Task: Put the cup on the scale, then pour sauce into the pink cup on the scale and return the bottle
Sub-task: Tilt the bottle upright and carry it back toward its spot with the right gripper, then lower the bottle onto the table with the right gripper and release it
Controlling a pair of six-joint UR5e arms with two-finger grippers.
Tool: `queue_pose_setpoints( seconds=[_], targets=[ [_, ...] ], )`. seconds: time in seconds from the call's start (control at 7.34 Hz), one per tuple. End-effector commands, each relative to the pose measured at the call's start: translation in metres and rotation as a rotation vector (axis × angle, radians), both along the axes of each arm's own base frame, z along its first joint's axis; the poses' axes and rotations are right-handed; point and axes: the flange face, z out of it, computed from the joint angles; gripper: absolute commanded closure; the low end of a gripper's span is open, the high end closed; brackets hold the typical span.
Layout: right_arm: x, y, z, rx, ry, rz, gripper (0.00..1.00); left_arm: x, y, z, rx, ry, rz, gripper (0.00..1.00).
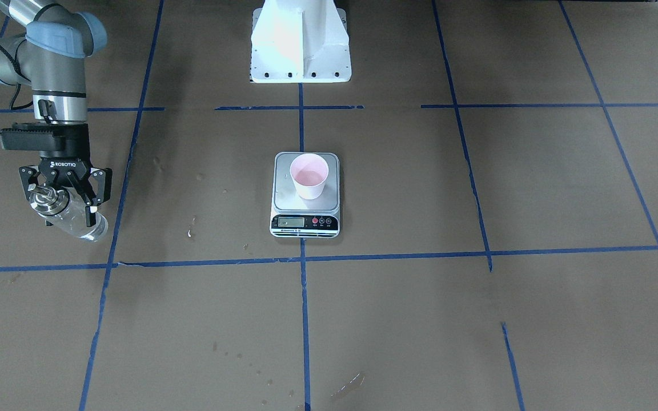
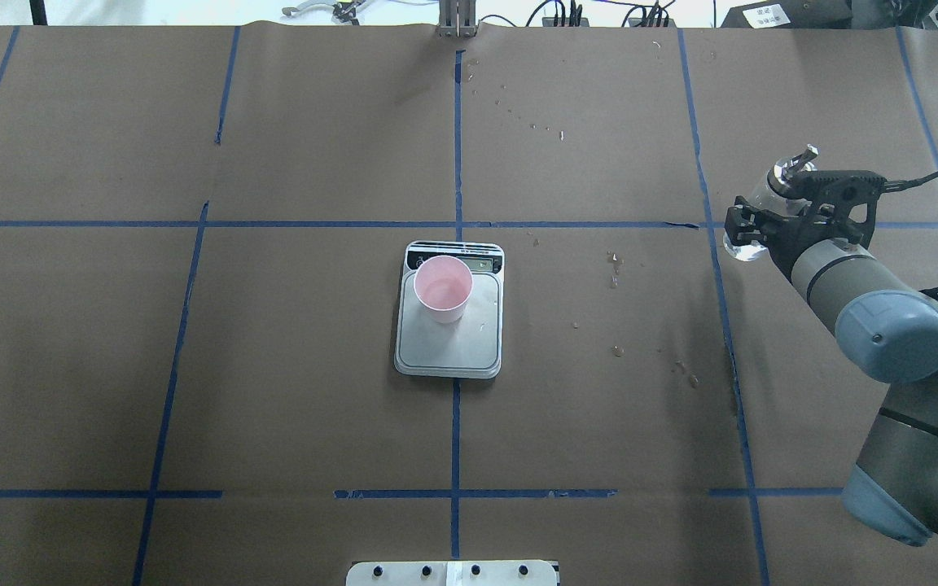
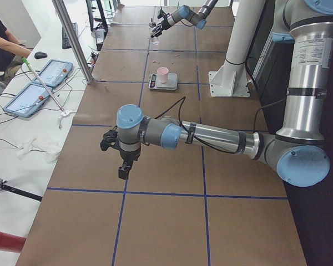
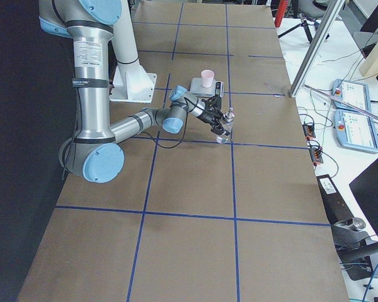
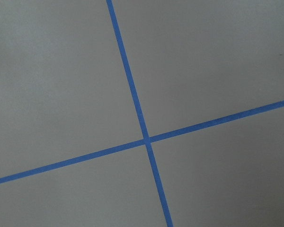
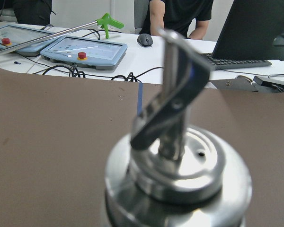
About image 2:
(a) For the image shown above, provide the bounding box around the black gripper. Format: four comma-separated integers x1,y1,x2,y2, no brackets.
725,170,888,278

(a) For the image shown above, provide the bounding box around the glass sauce bottle metal spout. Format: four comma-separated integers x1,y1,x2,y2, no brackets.
721,144,820,263

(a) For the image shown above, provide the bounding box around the pink paper cup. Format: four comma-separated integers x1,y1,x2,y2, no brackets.
413,255,474,324

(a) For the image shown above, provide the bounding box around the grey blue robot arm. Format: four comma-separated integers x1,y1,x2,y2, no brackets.
725,164,938,548

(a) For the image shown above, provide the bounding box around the digital kitchen scale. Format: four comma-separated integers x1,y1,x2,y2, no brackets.
393,240,506,379

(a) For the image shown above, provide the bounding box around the aluminium frame post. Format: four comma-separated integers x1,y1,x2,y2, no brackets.
436,0,479,38

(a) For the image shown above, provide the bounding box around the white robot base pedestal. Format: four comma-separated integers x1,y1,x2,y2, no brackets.
345,559,562,585

